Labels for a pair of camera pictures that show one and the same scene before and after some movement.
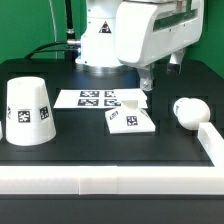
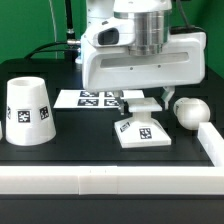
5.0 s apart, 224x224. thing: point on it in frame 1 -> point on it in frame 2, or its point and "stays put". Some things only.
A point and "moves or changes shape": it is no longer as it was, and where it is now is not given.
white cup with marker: x=29 y=115 stays put
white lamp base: x=129 y=119 moves or changes shape
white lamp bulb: x=190 y=112 stays put
